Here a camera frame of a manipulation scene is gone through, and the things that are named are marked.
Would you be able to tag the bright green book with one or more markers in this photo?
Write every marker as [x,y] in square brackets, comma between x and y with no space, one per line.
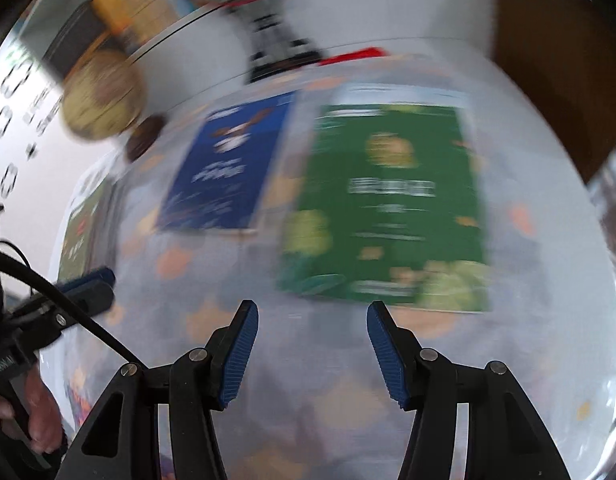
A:
[388,210]

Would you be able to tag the blue eagle book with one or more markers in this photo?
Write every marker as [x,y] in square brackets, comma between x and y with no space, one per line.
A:
[222,175]

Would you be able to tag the row of dark brown books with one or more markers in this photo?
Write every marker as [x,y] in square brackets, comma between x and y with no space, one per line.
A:
[72,40]

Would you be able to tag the brown wooden cabinet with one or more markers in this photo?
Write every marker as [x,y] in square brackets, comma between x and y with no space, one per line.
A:
[563,60]

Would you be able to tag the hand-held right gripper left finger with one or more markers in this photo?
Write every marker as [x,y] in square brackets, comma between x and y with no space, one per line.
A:
[240,355]

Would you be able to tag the person's left hand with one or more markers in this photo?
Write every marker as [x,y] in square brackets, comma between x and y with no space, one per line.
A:
[45,420]

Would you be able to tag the row of yellow blue books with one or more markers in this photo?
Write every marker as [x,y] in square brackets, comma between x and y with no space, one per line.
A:
[132,5]

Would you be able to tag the wall sticker set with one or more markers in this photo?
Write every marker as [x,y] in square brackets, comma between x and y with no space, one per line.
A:
[33,150]

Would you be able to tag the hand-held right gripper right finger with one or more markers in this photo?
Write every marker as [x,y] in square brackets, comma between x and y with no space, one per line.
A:
[385,355]

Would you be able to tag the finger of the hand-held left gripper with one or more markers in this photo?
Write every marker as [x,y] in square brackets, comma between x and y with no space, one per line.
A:
[87,300]
[92,277]

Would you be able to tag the yellow desk globe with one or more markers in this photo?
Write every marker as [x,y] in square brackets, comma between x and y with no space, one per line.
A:
[100,100]

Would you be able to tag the olive green book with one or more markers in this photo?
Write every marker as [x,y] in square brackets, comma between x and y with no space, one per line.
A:
[80,240]

